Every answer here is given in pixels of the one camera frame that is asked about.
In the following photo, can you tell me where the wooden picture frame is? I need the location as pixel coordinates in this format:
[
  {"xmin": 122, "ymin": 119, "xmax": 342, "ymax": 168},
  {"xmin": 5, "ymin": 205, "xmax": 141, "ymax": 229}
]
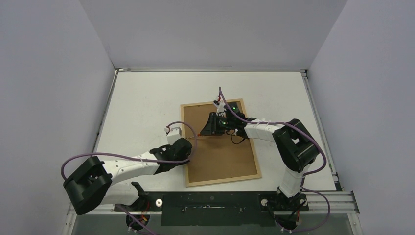
[{"xmin": 180, "ymin": 102, "xmax": 262, "ymax": 187}]

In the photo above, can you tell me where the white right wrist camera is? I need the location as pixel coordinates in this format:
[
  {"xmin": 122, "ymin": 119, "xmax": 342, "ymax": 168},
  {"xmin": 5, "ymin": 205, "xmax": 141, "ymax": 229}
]
[{"xmin": 213, "ymin": 98, "xmax": 226, "ymax": 117}]

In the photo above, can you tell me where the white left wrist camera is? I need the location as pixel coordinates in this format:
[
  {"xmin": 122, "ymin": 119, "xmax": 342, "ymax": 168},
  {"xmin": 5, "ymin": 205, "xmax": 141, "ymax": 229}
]
[{"xmin": 165, "ymin": 127, "xmax": 182, "ymax": 145}]

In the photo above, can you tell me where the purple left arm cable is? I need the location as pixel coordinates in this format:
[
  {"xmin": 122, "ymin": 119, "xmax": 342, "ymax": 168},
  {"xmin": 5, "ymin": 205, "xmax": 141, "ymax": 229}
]
[{"xmin": 60, "ymin": 121, "xmax": 198, "ymax": 235}]

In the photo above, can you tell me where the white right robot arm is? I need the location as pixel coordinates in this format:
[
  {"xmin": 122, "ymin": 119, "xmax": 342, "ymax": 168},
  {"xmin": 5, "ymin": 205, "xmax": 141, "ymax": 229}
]
[{"xmin": 200, "ymin": 101, "xmax": 319, "ymax": 210}]

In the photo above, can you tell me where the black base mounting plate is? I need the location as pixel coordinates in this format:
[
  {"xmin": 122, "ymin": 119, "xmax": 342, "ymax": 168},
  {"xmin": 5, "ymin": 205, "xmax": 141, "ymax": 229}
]
[{"xmin": 114, "ymin": 191, "xmax": 309, "ymax": 227}]

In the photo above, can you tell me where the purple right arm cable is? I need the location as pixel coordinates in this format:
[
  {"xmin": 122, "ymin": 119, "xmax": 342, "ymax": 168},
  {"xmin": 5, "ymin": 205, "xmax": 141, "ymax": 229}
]
[{"xmin": 219, "ymin": 86, "xmax": 331, "ymax": 234}]

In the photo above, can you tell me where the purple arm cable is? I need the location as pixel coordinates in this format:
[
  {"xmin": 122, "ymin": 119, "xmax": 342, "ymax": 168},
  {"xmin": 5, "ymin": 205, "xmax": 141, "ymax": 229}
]
[
  {"xmin": 60, "ymin": 121, "xmax": 198, "ymax": 235},
  {"xmin": 219, "ymin": 86, "xmax": 331, "ymax": 234}
]

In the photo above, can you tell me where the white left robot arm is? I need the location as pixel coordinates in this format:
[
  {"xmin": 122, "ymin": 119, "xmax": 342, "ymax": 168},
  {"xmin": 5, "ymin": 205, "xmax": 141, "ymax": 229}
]
[{"xmin": 63, "ymin": 138, "xmax": 193, "ymax": 215}]

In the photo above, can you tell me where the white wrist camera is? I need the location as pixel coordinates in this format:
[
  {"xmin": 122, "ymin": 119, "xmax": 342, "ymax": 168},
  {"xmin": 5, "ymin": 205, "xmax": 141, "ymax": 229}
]
[
  {"xmin": 165, "ymin": 127, "xmax": 182, "ymax": 145},
  {"xmin": 213, "ymin": 98, "xmax": 226, "ymax": 117}
]

